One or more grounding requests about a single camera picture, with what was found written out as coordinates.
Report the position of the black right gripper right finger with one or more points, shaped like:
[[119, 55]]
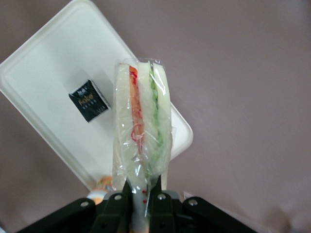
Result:
[[162, 213]]

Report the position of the small black box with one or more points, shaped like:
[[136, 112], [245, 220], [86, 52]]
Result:
[[90, 102]]

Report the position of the orange capped small bottle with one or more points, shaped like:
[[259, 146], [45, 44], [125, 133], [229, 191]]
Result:
[[103, 183]]

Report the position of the plastic triangle sandwich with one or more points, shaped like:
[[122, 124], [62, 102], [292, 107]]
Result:
[[126, 109]]

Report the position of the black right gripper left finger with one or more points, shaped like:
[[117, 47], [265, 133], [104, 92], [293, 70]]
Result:
[[114, 213]]

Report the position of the cream plastic tray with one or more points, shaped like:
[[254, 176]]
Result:
[[60, 48]]

